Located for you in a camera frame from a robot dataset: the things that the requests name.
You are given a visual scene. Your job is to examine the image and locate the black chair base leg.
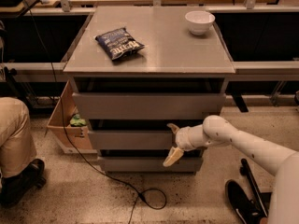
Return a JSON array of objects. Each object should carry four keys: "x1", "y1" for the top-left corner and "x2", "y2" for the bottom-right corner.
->
[{"x1": 239, "y1": 159, "x2": 272, "y2": 217}]

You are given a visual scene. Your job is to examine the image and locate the black cable on floor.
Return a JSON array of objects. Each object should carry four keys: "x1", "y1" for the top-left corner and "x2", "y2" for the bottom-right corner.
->
[{"x1": 18, "y1": 0, "x2": 168, "y2": 224}]

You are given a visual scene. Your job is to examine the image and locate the person leg beige trousers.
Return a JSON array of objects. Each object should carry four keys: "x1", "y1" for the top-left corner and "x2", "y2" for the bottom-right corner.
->
[{"x1": 0, "y1": 97, "x2": 36, "y2": 178}]

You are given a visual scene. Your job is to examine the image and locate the grey drawer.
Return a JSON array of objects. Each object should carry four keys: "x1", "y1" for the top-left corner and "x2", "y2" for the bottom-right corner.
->
[
  {"x1": 88, "y1": 131, "x2": 175, "y2": 150},
  {"x1": 73, "y1": 92, "x2": 225, "y2": 119},
  {"x1": 98, "y1": 157, "x2": 203, "y2": 173}
]

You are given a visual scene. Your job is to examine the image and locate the green object in box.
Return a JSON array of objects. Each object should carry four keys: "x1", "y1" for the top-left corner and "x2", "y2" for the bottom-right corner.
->
[{"x1": 69, "y1": 113, "x2": 86, "y2": 127}]

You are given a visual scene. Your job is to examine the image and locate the cardboard box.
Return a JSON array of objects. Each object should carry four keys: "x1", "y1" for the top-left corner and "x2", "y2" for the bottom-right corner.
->
[{"x1": 47, "y1": 82, "x2": 96, "y2": 154}]

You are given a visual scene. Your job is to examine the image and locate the grey top drawer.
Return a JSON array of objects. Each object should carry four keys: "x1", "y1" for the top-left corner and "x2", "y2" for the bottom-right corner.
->
[{"x1": 73, "y1": 92, "x2": 225, "y2": 119}]

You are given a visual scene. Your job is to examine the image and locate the grey drawer cabinet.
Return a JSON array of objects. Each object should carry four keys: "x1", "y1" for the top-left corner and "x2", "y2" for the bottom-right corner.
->
[{"x1": 64, "y1": 7, "x2": 235, "y2": 159}]

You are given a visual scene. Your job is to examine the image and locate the blue chip bag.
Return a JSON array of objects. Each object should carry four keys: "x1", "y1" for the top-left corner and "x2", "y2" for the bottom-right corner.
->
[{"x1": 95, "y1": 27, "x2": 145, "y2": 61}]

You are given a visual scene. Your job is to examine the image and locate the white bowl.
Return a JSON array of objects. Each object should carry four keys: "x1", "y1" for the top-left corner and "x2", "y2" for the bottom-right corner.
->
[{"x1": 185, "y1": 10, "x2": 215, "y2": 35}]

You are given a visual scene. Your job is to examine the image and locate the black shoe left person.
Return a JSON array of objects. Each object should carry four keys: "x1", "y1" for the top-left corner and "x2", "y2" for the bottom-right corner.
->
[{"x1": 0, "y1": 159, "x2": 46, "y2": 208}]

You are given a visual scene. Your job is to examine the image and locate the black sneaker right person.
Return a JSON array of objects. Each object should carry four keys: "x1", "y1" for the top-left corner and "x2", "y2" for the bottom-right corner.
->
[{"x1": 225, "y1": 180, "x2": 265, "y2": 224}]

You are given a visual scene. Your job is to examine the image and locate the grey bottom drawer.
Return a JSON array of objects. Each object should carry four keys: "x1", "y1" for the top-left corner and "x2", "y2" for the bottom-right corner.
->
[{"x1": 98, "y1": 157, "x2": 203, "y2": 173}]

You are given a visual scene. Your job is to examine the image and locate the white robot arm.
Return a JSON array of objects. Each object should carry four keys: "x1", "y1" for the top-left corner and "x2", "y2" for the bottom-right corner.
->
[{"x1": 164, "y1": 115, "x2": 299, "y2": 224}]

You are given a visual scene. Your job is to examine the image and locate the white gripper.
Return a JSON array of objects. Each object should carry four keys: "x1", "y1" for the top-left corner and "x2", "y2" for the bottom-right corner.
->
[{"x1": 163, "y1": 123, "x2": 206, "y2": 167}]

